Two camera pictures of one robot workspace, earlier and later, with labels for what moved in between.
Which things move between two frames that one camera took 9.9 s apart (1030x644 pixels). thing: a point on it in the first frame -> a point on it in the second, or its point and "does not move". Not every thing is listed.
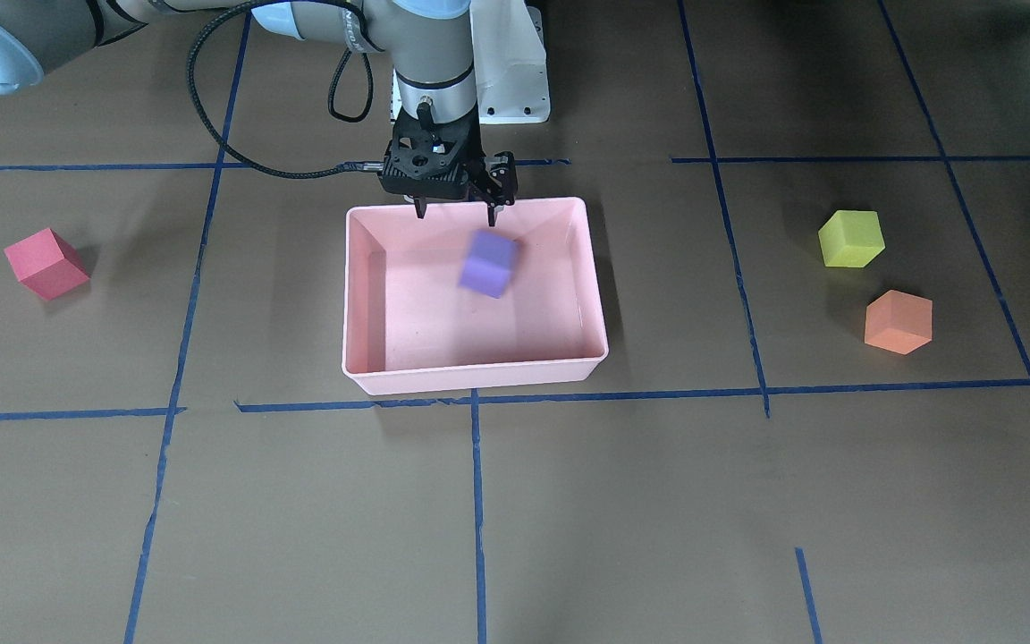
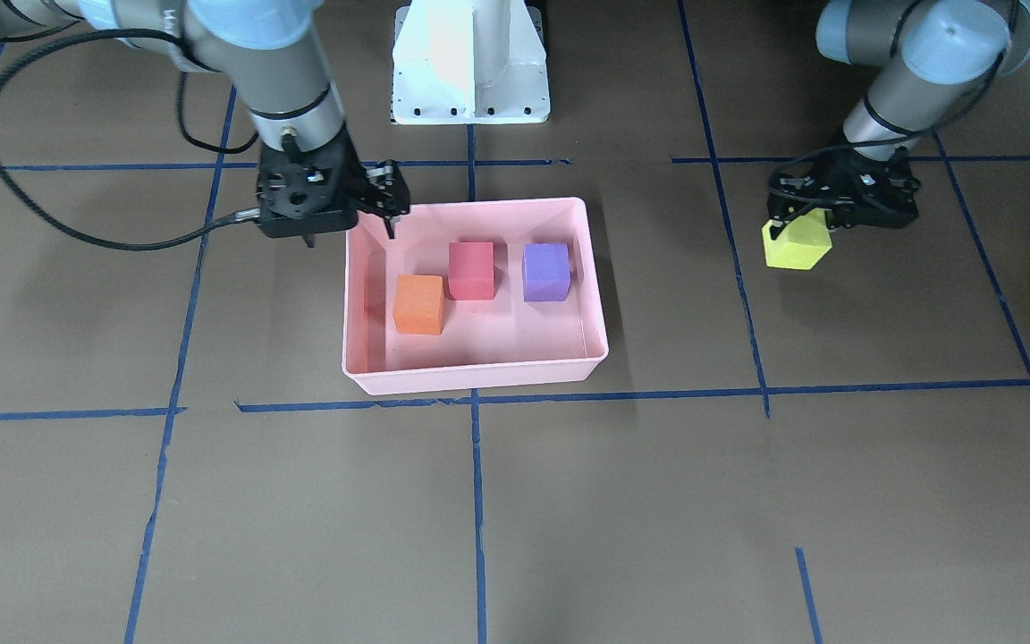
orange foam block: (899, 322) -> (419, 304)
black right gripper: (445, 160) -> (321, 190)
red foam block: (47, 263) -> (471, 270)
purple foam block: (488, 263) -> (545, 271)
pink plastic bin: (450, 302) does not move
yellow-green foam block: (851, 239) -> (802, 242)
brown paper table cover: (843, 255) does not move
